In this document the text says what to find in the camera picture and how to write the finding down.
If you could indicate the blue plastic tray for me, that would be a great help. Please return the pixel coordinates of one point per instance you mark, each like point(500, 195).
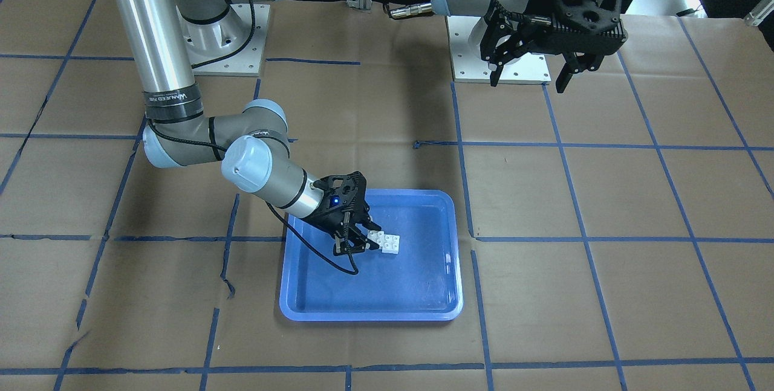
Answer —
point(420, 282)

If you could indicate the brown paper table cover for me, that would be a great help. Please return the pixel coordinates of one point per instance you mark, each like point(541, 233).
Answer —
point(615, 236)

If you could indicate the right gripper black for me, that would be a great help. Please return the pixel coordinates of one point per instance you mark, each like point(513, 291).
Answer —
point(327, 222)

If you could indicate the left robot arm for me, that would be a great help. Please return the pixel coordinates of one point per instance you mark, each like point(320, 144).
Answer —
point(478, 8)

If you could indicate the white block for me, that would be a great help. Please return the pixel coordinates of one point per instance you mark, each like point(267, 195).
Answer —
point(390, 244)
point(376, 236)

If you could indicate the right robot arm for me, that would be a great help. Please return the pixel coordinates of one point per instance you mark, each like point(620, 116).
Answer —
point(170, 41)

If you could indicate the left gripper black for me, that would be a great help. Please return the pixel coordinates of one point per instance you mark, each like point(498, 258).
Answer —
point(527, 31)

